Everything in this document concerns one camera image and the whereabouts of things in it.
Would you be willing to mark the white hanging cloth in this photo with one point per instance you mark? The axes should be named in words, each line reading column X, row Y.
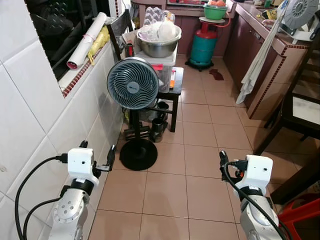
column 257, row 65

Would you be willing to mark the grey pedestal fan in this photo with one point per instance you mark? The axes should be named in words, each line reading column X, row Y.
column 132, row 82

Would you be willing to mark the dark slatted wooden chair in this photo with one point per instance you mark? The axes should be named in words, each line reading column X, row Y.
column 120, row 27

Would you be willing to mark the large steel mixing bowl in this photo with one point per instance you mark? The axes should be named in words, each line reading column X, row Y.
column 159, row 47

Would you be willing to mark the white rolled paper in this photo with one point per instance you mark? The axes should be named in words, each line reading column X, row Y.
column 87, row 39

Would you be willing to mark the clear plastic egg carton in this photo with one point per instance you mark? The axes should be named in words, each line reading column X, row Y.
column 157, row 14

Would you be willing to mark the dark wooden table leg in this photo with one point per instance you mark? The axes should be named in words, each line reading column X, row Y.
column 297, row 182

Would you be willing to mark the white round tray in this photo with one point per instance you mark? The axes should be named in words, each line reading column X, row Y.
column 212, row 20

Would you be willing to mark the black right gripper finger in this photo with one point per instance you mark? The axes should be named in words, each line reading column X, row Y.
column 224, row 161

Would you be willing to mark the red can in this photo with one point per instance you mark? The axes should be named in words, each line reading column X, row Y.
column 130, row 50

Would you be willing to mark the black side table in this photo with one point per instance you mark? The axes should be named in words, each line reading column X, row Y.
column 177, row 92

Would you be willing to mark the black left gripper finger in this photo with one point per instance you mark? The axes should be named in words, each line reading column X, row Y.
column 84, row 145
column 111, row 156

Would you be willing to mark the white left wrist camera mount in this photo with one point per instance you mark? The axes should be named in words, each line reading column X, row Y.
column 81, row 162

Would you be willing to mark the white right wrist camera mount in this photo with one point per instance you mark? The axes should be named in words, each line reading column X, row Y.
column 259, row 170

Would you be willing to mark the white plastic bag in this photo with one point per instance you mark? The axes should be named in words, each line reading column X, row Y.
column 165, row 31

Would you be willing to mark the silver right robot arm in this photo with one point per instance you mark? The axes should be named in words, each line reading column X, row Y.
column 252, row 225

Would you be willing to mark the brown kitchen counter cabinet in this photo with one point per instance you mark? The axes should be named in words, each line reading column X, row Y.
column 247, row 55

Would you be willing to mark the yellow plastic bag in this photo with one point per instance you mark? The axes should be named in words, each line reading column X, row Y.
column 99, row 44

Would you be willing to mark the green gas cylinder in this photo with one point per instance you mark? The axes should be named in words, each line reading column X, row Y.
column 202, row 45

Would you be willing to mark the white desk fan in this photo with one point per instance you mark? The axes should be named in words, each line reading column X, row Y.
column 300, row 12

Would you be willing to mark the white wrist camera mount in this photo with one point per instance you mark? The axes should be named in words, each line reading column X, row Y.
column 259, row 170
column 81, row 162

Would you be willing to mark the dark wooden chair white seat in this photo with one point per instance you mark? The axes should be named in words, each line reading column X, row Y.
column 295, row 125

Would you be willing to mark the white plastic storage box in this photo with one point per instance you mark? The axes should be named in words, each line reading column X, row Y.
column 166, row 75

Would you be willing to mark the red plastic stool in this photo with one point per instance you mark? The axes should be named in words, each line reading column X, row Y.
column 300, row 212

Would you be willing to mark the green plastic basin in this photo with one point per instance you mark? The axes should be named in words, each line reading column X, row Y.
column 215, row 12

